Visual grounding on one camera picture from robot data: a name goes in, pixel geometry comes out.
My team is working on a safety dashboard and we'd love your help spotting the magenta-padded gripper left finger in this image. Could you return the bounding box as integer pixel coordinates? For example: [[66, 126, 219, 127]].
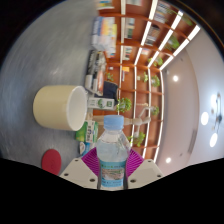
[[59, 147, 100, 190]]

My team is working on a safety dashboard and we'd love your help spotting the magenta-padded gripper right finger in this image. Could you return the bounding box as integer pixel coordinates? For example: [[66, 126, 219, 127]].
[[126, 148, 165, 190]]

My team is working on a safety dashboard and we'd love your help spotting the clear blue-capped water bottle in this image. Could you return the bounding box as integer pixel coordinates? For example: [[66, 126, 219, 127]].
[[95, 114, 133, 191]]

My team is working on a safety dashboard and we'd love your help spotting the flat round red coaster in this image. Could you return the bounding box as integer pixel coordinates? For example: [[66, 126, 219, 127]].
[[41, 148, 63, 176]]

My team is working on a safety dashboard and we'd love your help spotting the green white box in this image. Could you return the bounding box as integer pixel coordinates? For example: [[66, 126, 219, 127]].
[[75, 119, 100, 144]]

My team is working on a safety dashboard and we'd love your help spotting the wooden artist mannequin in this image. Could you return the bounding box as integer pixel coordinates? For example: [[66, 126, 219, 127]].
[[86, 106, 160, 134]]

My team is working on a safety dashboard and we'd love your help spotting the ceiling air vent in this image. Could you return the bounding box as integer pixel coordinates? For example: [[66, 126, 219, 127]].
[[188, 128, 199, 154]]

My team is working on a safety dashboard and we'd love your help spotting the cream ceramic cup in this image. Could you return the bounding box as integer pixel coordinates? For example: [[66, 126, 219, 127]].
[[32, 84, 89, 132]]

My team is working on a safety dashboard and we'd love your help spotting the tall green white carton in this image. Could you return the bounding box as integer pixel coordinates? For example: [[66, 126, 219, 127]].
[[87, 97, 116, 111]]

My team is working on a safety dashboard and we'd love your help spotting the dark blue chair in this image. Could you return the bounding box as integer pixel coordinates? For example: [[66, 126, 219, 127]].
[[101, 80, 119, 101]]

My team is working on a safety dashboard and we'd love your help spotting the branched round-bulb ceiling lamp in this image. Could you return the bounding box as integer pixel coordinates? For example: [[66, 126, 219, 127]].
[[199, 93, 224, 148]]

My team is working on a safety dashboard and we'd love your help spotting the dark magazine stack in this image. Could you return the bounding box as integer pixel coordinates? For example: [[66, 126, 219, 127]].
[[84, 49, 108, 94]]

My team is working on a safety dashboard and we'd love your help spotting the wooden wall shelf unit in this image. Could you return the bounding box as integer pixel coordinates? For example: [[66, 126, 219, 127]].
[[96, 0, 203, 164]]

